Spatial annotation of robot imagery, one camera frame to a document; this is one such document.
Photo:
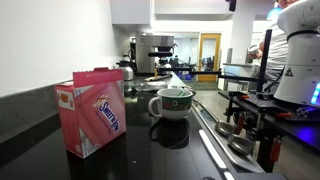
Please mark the stainless coffee maker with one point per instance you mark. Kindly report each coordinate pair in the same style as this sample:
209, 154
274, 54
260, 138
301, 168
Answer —
148, 47

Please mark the green marker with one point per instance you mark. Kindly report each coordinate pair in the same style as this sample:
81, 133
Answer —
182, 92

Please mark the person in white shirt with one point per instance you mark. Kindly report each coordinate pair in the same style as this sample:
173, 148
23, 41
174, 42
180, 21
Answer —
278, 49

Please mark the pink Sweet'N Low box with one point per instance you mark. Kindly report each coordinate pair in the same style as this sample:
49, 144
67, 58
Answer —
91, 109

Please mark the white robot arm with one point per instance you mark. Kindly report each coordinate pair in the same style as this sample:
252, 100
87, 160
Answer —
300, 82

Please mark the yellow framed door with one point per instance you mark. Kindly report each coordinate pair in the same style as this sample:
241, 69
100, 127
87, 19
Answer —
209, 49

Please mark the white and green mug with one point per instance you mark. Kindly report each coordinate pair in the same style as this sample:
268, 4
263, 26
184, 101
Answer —
167, 105

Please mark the silver kettle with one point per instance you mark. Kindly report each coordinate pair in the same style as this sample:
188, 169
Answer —
128, 73

